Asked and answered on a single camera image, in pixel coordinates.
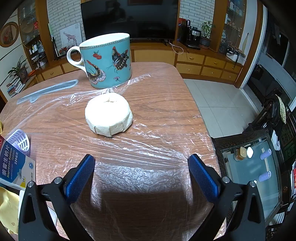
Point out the wooden television cabinet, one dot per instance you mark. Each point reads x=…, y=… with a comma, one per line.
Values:
x=196, y=69

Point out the amber jar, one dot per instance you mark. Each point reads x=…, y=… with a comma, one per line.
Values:
x=240, y=154

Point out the glass coffee table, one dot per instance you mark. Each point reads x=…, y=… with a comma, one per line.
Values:
x=254, y=166

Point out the red flower painting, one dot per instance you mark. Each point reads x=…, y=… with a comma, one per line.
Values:
x=64, y=51

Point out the dark jacket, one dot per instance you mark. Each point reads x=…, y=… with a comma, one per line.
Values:
x=274, y=111

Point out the black coffee grinder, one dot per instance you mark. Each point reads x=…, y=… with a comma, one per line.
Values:
x=183, y=30

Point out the round framed picture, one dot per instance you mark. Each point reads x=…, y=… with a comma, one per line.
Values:
x=9, y=34

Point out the white tissue roll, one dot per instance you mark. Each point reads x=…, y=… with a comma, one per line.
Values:
x=107, y=113

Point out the long-leaf potted plant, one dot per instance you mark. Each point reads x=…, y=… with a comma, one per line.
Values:
x=23, y=74

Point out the teal butterfly mug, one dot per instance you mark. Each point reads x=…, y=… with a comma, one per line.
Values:
x=108, y=62

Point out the yellow patterned cloth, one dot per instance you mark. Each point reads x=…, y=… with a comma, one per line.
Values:
x=282, y=111

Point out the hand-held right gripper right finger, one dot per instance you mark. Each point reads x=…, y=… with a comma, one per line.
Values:
x=203, y=178

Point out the white bag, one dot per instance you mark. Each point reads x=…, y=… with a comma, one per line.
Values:
x=233, y=56

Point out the grey plastic strip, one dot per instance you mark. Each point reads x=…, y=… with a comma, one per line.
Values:
x=50, y=88

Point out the blue medicine box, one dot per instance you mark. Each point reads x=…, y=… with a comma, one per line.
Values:
x=13, y=164

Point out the black flat television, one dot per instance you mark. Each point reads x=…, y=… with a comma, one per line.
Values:
x=129, y=18

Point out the giraffe picture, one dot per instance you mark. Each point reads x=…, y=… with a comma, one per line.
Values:
x=70, y=36

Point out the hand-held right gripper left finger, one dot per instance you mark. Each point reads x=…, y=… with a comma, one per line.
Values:
x=79, y=178

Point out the stack of books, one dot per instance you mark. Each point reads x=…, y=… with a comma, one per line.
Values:
x=15, y=87

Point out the yellow padded envelope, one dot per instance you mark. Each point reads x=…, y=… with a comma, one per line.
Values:
x=8, y=208

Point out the broad-leaf potted plant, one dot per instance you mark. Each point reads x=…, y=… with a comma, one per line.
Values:
x=204, y=41

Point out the dark carved wooden chair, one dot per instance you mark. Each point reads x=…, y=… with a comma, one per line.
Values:
x=289, y=136

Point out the purple hair roller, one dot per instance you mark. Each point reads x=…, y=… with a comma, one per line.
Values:
x=266, y=154
x=265, y=177
x=20, y=140

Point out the small white lid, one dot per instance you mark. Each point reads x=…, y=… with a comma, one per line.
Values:
x=249, y=153

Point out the black coffee machine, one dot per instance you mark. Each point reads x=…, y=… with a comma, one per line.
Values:
x=193, y=34

